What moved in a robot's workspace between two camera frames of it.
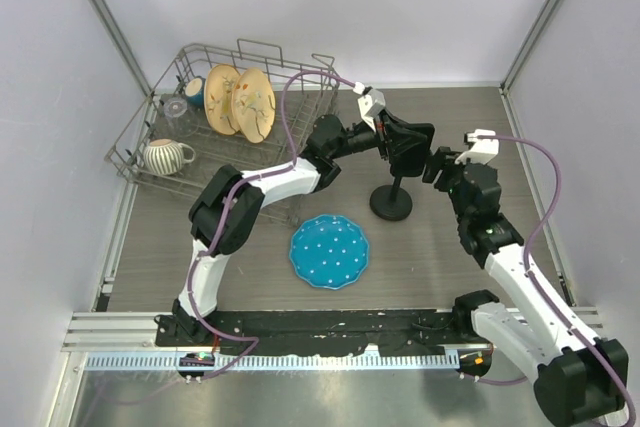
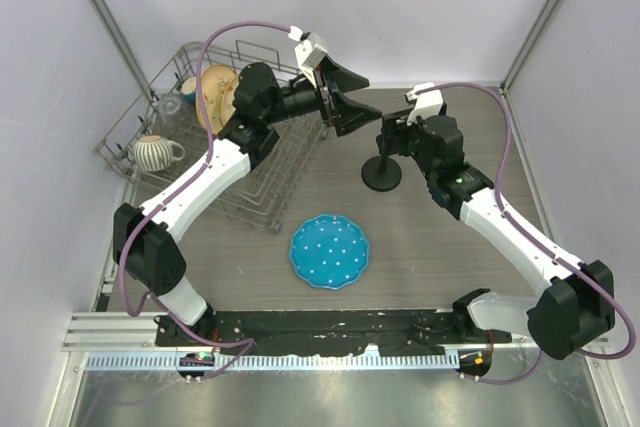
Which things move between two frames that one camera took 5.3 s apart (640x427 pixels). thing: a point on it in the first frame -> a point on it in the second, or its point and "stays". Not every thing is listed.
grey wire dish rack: [250, 107] stays
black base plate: [316, 332] stays
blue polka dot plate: [329, 251] stays
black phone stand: [391, 202] -> [381, 173]
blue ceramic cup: [195, 91] stays
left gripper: [390, 126] -> [345, 114]
